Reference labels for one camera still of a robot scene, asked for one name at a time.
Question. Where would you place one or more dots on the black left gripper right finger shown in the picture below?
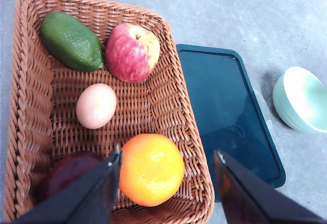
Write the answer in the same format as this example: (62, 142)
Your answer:
(248, 200)

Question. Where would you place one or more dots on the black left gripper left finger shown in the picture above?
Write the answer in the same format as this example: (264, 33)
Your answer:
(88, 201)

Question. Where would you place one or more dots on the beige egg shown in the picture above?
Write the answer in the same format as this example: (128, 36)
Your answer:
(95, 106)

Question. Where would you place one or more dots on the light green ceramic bowl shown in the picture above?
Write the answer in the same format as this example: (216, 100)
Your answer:
(300, 100)

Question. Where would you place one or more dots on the brown wicker basket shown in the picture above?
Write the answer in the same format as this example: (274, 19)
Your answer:
(39, 137)

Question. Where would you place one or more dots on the dark purple fruit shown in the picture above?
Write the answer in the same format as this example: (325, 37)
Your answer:
(64, 169)

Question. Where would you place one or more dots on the orange tangerine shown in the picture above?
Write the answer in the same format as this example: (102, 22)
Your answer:
(151, 169)

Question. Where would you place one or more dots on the dark teal rectangular tray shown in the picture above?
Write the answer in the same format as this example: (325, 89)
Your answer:
(228, 113)

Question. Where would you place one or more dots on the red yellow apple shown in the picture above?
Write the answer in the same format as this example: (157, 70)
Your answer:
(132, 52)

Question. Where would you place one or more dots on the green avocado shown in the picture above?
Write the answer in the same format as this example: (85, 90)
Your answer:
(70, 41)

